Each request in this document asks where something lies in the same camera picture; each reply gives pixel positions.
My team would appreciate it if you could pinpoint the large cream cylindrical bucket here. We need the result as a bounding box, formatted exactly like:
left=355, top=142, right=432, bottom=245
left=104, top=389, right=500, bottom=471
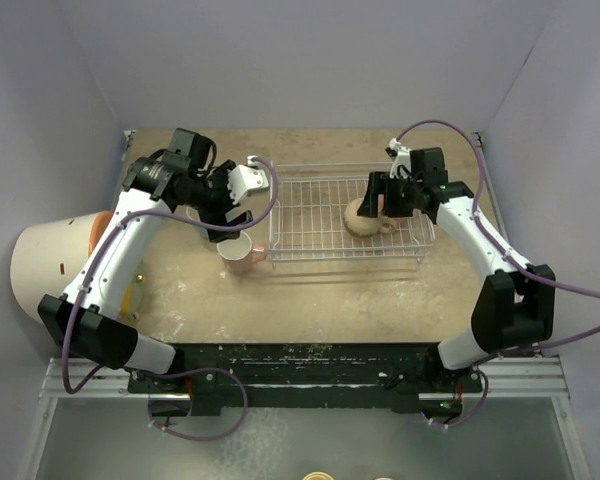
left=10, top=211, right=112, bottom=323

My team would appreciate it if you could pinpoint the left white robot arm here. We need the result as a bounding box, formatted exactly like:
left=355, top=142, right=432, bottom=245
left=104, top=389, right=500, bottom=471
left=38, top=129, right=270, bottom=392

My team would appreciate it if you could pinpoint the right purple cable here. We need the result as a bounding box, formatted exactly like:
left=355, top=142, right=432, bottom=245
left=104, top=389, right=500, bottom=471
left=394, top=119, right=600, bottom=431

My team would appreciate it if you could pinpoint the aluminium front frame rail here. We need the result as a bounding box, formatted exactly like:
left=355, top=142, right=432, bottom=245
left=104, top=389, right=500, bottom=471
left=38, top=355, right=567, bottom=400

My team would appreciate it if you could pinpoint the purple cable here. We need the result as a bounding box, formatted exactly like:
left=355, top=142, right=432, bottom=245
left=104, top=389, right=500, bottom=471
left=394, top=119, right=600, bottom=431
left=62, top=155, right=281, bottom=441

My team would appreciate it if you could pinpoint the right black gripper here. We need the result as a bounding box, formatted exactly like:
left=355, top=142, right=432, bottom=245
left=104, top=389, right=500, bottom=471
left=358, top=171, right=423, bottom=218

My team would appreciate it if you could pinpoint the white wire dish rack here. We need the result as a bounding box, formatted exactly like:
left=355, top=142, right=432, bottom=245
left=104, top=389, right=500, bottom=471
left=269, top=162, right=435, bottom=264

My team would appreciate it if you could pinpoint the pink cup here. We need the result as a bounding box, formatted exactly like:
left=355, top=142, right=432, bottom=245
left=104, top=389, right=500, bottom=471
left=216, top=231, right=269, bottom=275

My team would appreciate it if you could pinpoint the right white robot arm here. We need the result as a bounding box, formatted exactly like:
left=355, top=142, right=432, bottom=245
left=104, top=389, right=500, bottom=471
left=344, top=140, right=555, bottom=391

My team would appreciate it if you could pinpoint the right aluminium table rail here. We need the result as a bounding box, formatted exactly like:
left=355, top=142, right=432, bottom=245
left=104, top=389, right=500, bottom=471
left=469, top=130, right=544, bottom=357

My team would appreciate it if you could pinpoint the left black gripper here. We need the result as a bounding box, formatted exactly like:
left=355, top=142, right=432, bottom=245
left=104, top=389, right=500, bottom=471
left=180, top=161, right=252, bottom=243

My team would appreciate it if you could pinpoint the light blue ceramic mug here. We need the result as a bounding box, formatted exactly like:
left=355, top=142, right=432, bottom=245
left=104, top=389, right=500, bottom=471
left=196, top=227, right=211, bottom=242

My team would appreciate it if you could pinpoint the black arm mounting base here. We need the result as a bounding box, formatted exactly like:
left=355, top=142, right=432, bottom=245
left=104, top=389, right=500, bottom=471
left=131, top=342, right=476, bottom=416

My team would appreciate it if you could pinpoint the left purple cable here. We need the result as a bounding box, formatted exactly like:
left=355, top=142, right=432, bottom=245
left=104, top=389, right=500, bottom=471
left=62, top=155, right=281, bottom=441

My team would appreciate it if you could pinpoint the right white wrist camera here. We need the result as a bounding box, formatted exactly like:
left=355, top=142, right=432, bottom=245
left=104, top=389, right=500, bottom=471
left=385, top=138, right=411, bottom=179

